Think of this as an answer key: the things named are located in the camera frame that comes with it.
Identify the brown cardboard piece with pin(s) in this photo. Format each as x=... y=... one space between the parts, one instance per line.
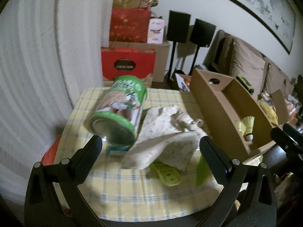
x=280 y=106

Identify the green food can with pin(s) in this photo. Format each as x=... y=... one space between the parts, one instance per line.
x=118 y=104

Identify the brown sofa cushion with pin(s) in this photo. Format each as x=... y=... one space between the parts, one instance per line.
x=246 y=61

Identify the white printed box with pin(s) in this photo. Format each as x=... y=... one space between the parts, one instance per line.
x=182 y=82

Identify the red gift bag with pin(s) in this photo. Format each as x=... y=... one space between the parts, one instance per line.
x=130 y=26

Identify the brown gold paper bag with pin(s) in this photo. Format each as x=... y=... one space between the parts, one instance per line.
x=132 y=1

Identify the yellow cloth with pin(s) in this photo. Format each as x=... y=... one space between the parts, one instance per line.
x=268 y=113

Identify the brown sofa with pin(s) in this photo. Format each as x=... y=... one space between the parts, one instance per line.
x=217 y=52

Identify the yellow shuttlecock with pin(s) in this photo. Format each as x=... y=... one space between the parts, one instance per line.
x=240 y=125
x=248 y=124

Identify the white pink box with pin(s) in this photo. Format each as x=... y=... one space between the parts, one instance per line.
x=156 y=30

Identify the yellow plaid tablecloth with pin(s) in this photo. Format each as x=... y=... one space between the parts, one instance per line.
x=132 y=194

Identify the green plastic piece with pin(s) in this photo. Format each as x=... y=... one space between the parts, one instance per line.
x=203 y=170

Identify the red box with black oval label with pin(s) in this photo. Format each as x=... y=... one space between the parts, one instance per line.
x=127 y=61

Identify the dark green book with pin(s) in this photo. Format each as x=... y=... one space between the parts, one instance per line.
x=118 y=150

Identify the white speckled cloth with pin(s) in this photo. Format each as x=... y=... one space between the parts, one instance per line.
x=161 y=144

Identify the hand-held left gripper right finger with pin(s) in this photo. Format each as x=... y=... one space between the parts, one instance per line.
x=208 y=150

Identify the black speaker on stand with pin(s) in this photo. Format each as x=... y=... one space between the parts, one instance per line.
x=202 y=33
x=178 y=26

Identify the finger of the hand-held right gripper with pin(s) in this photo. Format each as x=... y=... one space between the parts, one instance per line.
x=292 y=130
x=284 y=139

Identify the red plastic bag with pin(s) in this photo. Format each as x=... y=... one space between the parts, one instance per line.
x=51 y=151

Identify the lime and black case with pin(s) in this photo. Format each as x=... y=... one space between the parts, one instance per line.
x=245 y=84

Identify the white curtain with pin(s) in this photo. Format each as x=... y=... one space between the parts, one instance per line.
x=28 y=75

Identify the framed wall picture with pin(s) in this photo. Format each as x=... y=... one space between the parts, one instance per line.
x=262 y=7

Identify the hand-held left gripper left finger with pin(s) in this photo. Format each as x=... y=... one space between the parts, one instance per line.
x=94 y=147

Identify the large plain cardboard box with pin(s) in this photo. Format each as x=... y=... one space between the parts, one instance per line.
x=162 y=61

